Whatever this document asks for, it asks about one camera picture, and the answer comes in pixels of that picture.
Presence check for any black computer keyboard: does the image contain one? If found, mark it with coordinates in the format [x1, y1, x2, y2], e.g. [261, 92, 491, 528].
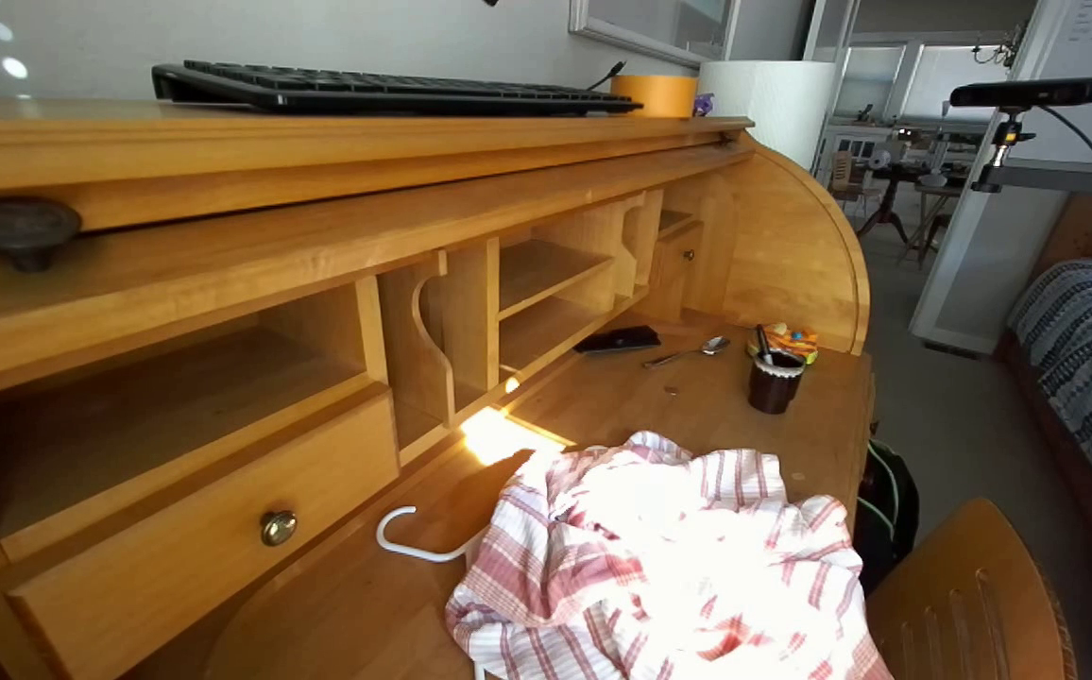
[147, 57, 645, 123]

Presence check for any silver pen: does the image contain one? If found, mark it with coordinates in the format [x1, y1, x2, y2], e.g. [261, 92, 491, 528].
[637, 332, 733, 369]

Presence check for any black cup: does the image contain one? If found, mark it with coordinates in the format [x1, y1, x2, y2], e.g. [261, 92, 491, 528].
[746, 344, 812, 420]

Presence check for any red white striped cloth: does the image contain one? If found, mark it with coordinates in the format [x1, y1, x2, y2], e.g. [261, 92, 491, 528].
[441, 426, 897, 680]

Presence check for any colourful markers bundle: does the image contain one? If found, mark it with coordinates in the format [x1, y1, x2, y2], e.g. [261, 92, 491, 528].
[749, 320, 824, 369]

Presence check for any white clothes hanger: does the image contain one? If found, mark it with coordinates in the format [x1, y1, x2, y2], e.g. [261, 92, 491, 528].
[375, 502, 484, 568]

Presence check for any round wooden box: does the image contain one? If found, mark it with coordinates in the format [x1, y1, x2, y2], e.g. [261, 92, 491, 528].
[607, 72, 703, 123]

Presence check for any wooden roll-top desk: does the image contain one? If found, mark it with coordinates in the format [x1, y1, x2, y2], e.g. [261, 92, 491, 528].
[0, 100, 879, 680]

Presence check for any brass drawer knob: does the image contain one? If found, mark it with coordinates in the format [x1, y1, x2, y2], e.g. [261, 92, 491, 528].
[258, 508, 302, 553]

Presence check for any black tripod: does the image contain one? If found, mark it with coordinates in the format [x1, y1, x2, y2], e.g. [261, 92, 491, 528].
[854, 126, 936, 243]

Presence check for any black backpack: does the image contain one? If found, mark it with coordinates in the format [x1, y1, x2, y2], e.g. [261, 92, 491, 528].
[854, 440, 926, 597]

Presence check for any wooden desk drawer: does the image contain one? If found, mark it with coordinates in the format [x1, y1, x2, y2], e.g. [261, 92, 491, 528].
[0, 385, 403, 680]

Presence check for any bed with striped bedding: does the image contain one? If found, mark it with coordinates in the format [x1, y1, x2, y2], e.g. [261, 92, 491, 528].
[1003, 259, 1092, 597]

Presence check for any dark roll-top knob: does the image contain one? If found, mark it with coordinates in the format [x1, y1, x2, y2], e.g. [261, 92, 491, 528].
[0, 194, 88, 276]

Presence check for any thin black keyboard cable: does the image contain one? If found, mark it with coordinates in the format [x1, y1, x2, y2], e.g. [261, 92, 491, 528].
[584, 57, 630, 95]

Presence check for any silver framed wall board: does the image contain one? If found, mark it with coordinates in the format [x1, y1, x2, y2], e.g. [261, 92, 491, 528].
[567, 0, 746, 70]

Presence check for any black camera stand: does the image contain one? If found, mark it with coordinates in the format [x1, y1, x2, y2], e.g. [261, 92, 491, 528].
[969, 105, 1035, 196]

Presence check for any black bar stereo camera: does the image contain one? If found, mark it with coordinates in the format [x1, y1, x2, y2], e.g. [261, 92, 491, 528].
[950, 76, 1092, 113]

